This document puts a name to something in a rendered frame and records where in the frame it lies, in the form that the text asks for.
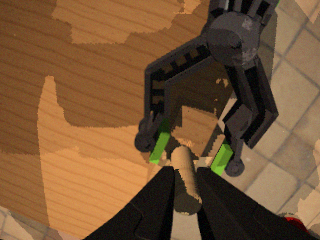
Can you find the tan cylindrical pin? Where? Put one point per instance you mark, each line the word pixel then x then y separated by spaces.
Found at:
pixel 187 198

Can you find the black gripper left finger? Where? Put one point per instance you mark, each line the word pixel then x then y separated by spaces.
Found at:
pixel 147 216

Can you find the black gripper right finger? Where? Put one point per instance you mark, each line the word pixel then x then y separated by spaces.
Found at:
pixel 229 214

